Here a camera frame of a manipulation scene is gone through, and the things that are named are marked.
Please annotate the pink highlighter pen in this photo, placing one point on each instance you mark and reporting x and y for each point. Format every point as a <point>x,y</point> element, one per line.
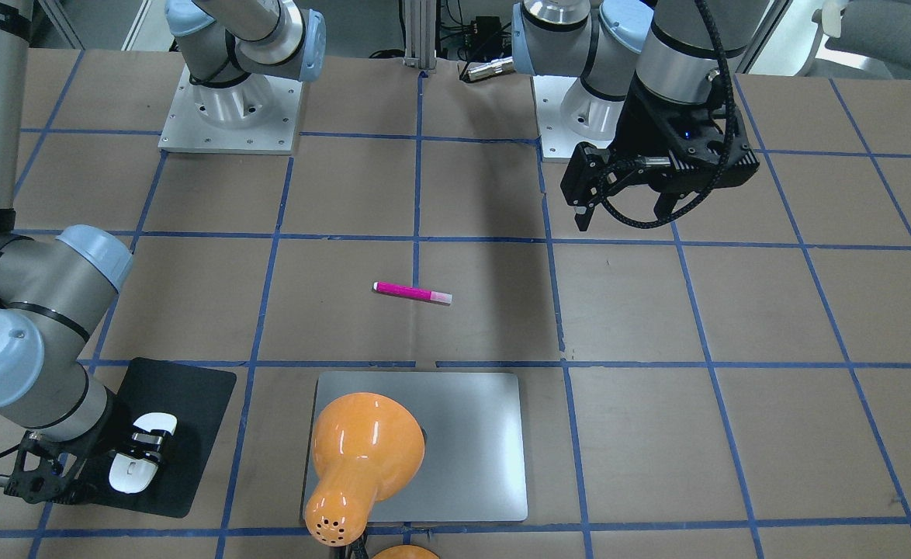
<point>412,293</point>

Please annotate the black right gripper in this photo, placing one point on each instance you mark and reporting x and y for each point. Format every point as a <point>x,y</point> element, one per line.
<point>105,439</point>

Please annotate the black mousepad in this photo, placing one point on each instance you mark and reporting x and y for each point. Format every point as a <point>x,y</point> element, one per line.
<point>198,397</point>

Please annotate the silver closed laptop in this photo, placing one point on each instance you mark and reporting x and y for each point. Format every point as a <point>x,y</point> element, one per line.
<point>474,469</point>

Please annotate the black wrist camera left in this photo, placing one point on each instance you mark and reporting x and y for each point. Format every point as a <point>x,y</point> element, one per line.
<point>703,158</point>

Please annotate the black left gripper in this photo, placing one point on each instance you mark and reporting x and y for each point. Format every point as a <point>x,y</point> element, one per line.
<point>643,126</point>

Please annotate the orange desk lamp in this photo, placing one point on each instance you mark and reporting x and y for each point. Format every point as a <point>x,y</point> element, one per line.
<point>365,448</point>

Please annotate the white computer mouse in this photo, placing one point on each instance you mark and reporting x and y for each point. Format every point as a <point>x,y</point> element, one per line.
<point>127,475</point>

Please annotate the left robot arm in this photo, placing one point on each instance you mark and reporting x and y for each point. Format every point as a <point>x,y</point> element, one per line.
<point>669,65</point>

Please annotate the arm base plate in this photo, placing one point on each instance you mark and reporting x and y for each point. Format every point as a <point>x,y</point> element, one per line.
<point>570,110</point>
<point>259,116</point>

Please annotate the aluminium frame post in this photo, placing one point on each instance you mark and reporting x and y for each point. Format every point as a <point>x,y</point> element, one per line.
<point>420,31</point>

